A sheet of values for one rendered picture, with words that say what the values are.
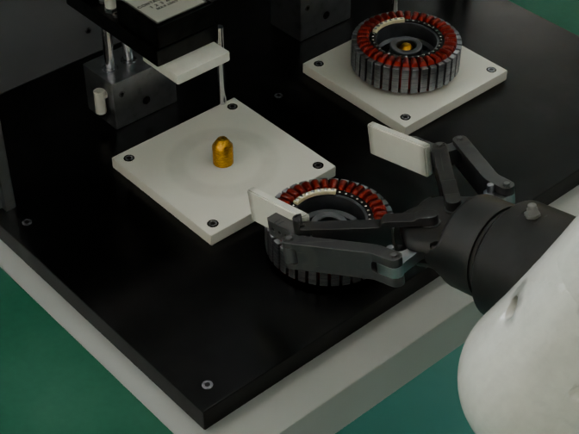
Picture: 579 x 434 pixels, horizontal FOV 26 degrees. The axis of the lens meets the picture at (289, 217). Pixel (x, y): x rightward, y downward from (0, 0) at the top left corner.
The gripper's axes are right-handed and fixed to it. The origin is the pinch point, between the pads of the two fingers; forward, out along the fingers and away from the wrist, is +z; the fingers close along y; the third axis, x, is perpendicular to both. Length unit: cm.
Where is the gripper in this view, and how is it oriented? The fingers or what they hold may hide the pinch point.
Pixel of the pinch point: (322, 173)
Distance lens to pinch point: 105.8
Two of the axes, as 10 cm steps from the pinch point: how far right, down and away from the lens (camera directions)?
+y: 7.5, -4.3, 5.0
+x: -1.3, -8.4, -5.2
